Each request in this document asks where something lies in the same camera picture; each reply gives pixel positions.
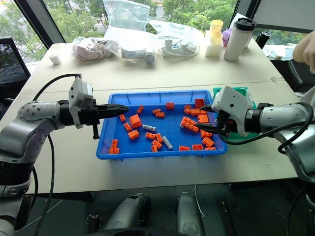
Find white power strip with cord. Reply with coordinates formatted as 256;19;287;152
157;35;200;59

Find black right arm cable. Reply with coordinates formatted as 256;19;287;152
216;102;315;155

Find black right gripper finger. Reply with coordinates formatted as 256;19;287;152
199;104;218;114
195;123;222;135

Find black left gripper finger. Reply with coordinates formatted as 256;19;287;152
96;110;129;119
95;104;130;112

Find thin white cable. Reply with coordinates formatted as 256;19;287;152
194;184;205;218

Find yellow stacked plastic cups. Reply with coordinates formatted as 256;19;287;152
209;19;224;47

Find white device in bag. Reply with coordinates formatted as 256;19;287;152
121;46;156;64

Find black cylindrical bottle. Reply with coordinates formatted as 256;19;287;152
255;30;272;50

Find person's bare hand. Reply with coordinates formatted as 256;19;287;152
292;31;315;75

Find green plastic tray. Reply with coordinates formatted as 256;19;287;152
212;86;260;142

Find small white cylinder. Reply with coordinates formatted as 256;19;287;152
48;53;62;66

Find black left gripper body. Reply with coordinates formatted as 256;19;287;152
78;98;101;140

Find white plastic block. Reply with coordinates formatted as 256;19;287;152
204;44;223;59

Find plastic bag with pink contents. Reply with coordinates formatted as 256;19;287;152
71;36;122;61

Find dark grey rounded shape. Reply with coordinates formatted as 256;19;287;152
175;191;205;235
102;192;151;232

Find large clear plastic bag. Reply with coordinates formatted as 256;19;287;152
102;0;158;65

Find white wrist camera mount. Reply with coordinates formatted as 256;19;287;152
211;86;254;137
68;77;94;129

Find large orange cube block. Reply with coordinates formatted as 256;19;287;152
128;114;143;129

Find black mesh office chair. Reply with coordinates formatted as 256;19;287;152
0;36;32;105

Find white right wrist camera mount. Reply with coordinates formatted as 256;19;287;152
211;86;254;137

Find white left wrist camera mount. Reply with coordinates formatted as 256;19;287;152
68;77;94;129

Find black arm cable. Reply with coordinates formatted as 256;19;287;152
32;73;82;236
216;102;315;155

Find white tumbler with black lid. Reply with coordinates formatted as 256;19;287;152
223;17;257;62

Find purple bag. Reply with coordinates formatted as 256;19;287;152
221;28;233;48

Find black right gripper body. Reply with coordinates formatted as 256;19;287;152
216;109;238;138

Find blue plastic tray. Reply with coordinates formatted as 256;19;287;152
95;89;228;162

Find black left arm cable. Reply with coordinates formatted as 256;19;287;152
32;73;82;236

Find orange plastic building brick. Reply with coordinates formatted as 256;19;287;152
180;116;199;133

